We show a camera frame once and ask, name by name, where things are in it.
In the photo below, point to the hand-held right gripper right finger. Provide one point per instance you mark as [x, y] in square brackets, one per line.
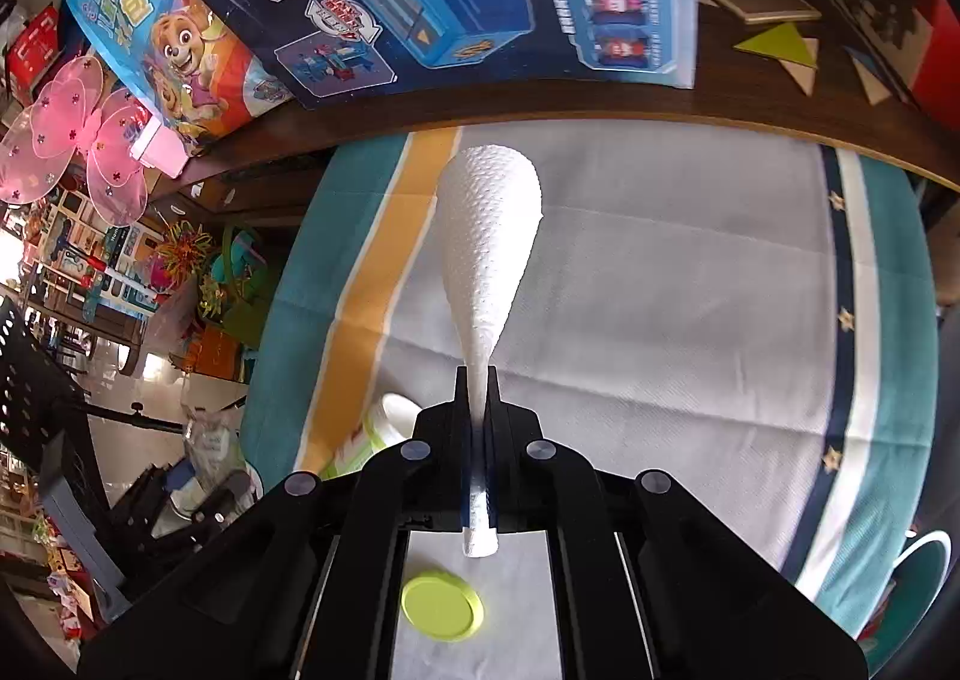
[491, 440]

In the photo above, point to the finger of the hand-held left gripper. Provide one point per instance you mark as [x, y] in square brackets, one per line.
[112, 412]
[172, 507]

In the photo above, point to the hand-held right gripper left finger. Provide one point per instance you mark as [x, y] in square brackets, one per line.
[469, 440]

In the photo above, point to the clear plastic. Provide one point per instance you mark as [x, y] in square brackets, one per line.
[214, 444]

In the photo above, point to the white tissue paper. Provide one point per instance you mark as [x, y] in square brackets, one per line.
[487, 215]

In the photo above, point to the cluttered toy shelf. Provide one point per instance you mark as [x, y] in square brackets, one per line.
[82, 268]

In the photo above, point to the yellow-green round lid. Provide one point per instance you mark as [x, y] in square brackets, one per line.
[442, 609]

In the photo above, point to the colourful spiky toy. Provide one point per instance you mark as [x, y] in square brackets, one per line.
[184, 253]

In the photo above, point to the striped teal tablecloth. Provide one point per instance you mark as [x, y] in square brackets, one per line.
[675, 313]

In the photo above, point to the pink butterfly wings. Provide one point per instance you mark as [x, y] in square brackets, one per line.
[67, 133]

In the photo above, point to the small pink box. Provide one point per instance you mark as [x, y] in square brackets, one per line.
[161, 151]

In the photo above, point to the red toy box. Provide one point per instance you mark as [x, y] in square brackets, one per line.
[34, 50]

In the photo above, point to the cartoon puppy toy box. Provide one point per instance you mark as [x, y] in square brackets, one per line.
[172, 50]

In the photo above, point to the white triangle tile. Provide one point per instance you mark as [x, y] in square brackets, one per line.
[870, 76]
[806, 80]

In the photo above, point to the green triangle tile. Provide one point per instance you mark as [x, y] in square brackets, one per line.
[784, 47]

